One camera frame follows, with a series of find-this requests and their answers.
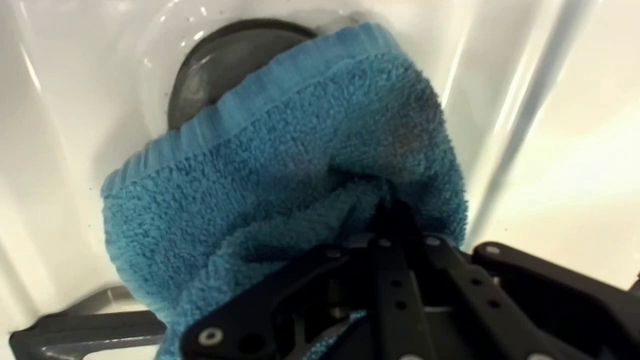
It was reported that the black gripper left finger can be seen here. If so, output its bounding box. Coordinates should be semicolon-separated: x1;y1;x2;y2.
178;199;436;360

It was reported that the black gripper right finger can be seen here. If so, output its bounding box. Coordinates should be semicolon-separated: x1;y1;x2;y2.
396;202;640;360

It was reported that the blue terry towel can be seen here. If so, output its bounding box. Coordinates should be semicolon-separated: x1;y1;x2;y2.
97;21;470;360

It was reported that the white gas stove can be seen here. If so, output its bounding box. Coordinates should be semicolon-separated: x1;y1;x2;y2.
0;0;640;360

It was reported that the metal sink drain strainer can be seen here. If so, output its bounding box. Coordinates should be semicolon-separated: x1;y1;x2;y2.
166;16;322;133

